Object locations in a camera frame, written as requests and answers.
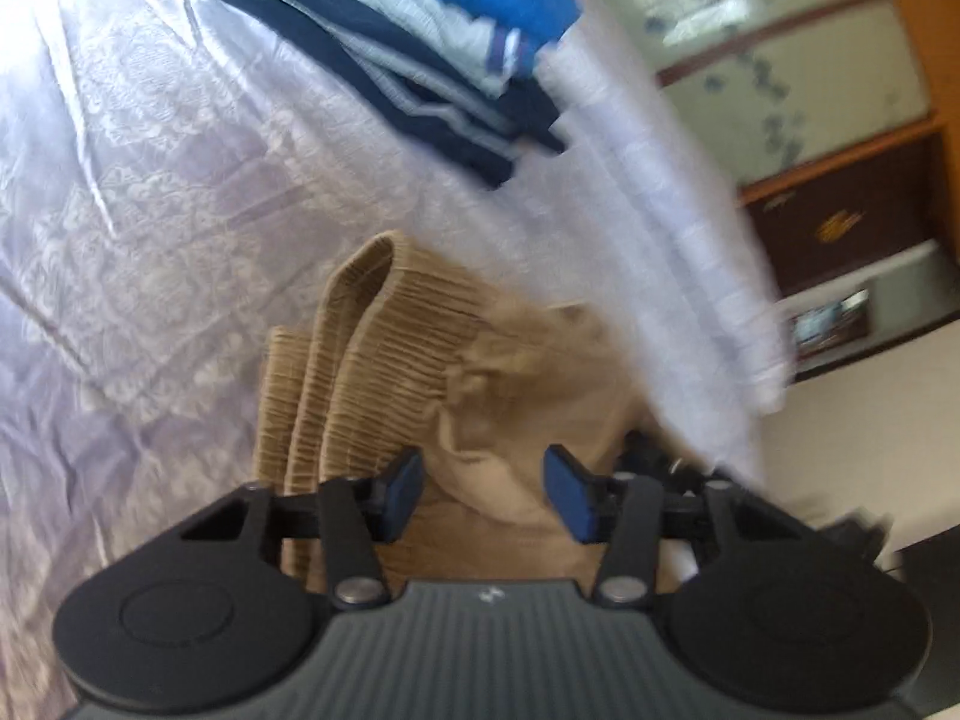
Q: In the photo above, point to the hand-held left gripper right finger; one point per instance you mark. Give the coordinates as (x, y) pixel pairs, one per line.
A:
(574, 496)

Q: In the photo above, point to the dark brown door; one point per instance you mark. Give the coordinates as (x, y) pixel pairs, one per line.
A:
(847, 195)

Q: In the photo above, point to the tan pants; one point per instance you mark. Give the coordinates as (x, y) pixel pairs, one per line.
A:
(480, 390)

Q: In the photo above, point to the gold door ornament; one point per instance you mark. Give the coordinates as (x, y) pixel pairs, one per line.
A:
(838, 226)

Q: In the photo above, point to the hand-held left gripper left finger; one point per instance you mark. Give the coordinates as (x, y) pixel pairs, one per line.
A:
(401, 496)

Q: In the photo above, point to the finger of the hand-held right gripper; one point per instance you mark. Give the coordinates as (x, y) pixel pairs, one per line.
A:
(646, 456)

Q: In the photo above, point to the lilac satin bedsheet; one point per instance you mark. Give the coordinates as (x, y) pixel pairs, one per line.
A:
(165, 202)

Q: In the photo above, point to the pale patterned quilt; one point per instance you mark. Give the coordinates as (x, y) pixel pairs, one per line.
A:
(675, 225)

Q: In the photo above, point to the light grey garment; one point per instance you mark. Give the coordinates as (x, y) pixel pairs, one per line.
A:
(390, 11)

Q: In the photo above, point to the navy striped pants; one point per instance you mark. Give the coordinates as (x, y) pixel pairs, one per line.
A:
(420, 101)

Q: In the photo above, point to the wooden wardrobe with frosted doors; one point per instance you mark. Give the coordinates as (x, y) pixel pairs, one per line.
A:
(757, 22)

